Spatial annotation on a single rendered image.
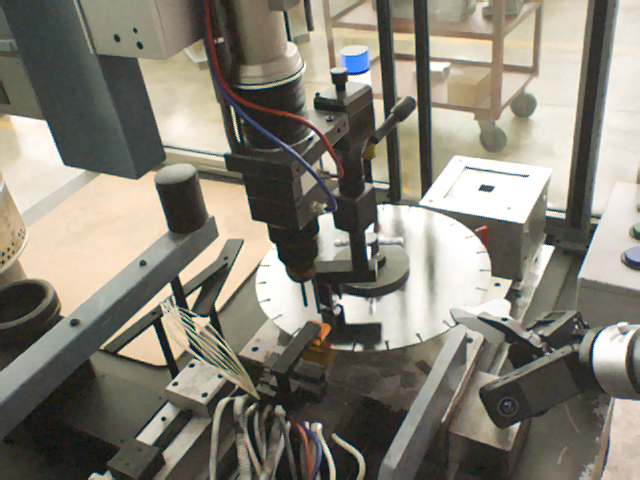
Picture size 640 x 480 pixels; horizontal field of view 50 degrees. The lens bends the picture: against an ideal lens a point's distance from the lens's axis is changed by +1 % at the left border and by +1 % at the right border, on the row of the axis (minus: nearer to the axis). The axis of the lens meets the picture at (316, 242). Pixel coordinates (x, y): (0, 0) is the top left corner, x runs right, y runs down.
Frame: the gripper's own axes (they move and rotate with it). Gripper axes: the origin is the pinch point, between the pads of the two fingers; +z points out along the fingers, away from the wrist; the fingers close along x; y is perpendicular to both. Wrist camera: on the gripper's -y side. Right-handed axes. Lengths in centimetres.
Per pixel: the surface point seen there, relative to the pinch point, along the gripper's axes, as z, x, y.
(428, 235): 11.1, 14.8, 11.1
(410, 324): 1.5, 8.3, -4.7
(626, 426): 57, -67, 79
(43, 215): 102, 48, -20
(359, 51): 19, 45, 20
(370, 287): 8.0, 13.5, -3.8
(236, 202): 74, 31, 13
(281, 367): 3.0, 12.3, -22.2
